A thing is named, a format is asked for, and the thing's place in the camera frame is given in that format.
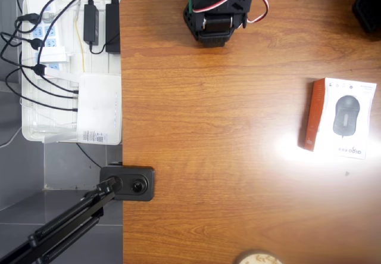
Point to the slim black power adapter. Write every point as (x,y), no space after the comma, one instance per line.
(90,22)

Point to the white power strip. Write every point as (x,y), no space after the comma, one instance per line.
(50,31)

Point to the white router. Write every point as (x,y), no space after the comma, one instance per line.
(98,109)

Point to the black leader arm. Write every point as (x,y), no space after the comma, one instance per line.
(369,10)

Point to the round wooden coaster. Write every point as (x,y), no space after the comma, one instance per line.
(259,258)

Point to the white charger plug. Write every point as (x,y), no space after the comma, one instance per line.
(53,55)

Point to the white orange mouse box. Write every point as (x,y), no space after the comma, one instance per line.
(345,115)

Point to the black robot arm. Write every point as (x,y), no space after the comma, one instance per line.
(217,22)

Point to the wide black power adapter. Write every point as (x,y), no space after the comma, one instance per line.
(112,28)

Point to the black desk clamp base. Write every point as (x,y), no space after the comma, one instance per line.
(131,174)

